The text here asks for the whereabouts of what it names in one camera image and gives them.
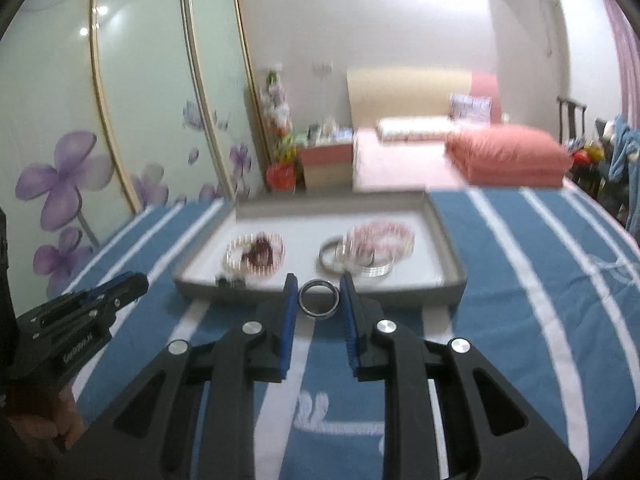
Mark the cream and pink headboard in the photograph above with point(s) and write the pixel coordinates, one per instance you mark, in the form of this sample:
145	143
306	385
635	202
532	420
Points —
410	92

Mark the colourful toys pile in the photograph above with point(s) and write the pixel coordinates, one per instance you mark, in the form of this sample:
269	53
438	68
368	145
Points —
585	155

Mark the dark wooden chair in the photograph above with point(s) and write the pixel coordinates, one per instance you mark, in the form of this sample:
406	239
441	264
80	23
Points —
570	120

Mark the engraved silver cuff bangle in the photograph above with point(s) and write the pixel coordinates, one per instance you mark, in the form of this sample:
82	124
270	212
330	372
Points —
324	260

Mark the pink curtain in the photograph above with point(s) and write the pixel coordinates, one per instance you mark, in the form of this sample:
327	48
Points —
625	60

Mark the red basket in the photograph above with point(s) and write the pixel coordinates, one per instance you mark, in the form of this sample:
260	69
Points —
280	177

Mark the pink bed sheet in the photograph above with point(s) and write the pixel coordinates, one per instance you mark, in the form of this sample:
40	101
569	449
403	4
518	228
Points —
395	165

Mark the pink nightstand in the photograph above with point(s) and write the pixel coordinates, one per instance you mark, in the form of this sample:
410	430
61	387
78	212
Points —
325	167

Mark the floral sliding wardrobe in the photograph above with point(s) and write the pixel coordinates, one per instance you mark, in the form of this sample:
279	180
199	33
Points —
150	85

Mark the blue white striped blanket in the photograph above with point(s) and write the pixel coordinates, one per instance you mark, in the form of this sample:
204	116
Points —
500	285

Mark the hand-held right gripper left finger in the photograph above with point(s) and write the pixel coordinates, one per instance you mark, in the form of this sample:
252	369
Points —
287	320

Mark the blue bathrobe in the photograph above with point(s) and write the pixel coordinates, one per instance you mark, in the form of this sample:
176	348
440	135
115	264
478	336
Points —
630	170

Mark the person's left hand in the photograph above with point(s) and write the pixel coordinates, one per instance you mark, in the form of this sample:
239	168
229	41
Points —
55	425

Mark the grey cardboard box tray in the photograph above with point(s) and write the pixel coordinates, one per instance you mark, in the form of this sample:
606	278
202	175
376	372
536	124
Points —
300	230

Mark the white patterned pillow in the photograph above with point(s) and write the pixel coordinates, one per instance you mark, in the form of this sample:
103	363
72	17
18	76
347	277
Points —
415	127

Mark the purple patterned pillow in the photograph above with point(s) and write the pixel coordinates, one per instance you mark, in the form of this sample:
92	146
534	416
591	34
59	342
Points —
470	107

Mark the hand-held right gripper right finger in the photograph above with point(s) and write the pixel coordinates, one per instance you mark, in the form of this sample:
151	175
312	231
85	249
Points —
350	320

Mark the folded pink quilt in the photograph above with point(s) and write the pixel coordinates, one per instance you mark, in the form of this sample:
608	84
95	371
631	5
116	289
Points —
505	155

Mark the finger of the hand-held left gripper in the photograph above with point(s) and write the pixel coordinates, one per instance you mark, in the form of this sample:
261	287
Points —
115	280
127	297

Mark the thin silver bangle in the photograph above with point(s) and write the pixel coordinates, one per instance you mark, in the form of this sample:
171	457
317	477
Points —
370	272

